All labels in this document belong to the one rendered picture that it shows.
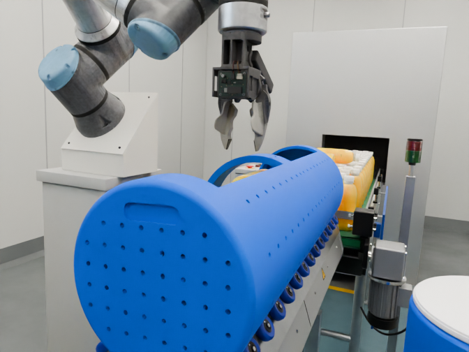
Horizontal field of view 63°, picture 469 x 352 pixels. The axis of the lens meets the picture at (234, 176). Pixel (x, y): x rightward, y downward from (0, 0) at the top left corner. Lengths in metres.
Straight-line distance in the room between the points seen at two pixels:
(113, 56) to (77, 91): 0.17
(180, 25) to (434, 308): 0.65
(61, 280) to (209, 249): 1.15
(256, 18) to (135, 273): 0.46
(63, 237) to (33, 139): 2.38
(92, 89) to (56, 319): 0.86
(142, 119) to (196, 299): 0.98
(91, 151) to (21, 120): 2.36
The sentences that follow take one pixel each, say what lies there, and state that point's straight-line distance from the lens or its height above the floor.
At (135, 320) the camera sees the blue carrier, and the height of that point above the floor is 1.03.
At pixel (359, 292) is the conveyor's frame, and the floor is 0.54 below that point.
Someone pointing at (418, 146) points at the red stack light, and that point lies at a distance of 1.78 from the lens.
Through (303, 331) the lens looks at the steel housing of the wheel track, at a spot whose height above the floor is 0.86.
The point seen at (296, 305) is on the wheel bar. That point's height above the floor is 0.92.
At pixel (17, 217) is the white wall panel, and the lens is 3.83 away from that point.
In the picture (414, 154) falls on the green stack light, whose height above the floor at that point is 1.19.
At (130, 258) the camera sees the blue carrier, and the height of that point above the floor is 1.12.
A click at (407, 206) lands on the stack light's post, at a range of 1.82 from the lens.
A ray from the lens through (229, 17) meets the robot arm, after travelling 0.72.
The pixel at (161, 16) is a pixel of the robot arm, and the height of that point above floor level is 1.49.
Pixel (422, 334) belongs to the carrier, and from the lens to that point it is 0.70.
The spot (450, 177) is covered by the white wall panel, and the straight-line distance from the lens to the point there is 5.58.
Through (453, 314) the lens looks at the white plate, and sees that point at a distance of 0.70.
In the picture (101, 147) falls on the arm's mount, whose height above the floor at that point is 1.19.
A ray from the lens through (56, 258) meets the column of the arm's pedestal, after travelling 1.58.
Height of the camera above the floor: 1.32
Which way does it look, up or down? 9 degrees down
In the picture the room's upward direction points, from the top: 3 degrees clockwise
